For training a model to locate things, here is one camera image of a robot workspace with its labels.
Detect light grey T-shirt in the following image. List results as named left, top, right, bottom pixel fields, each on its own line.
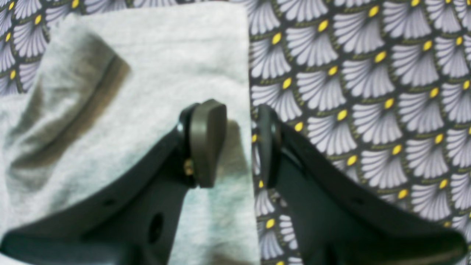
left=1, top=1, right=261, bottom=265

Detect fan-patterned purple tablecloth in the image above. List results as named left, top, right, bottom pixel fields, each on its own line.
left=0, top=0, right=471, bottom=265

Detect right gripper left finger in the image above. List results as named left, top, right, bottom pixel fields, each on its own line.
left=1, top=99, right=228, bottom=265

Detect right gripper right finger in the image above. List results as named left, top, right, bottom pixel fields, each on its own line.
left=257, top=105, right=468, bottom=265

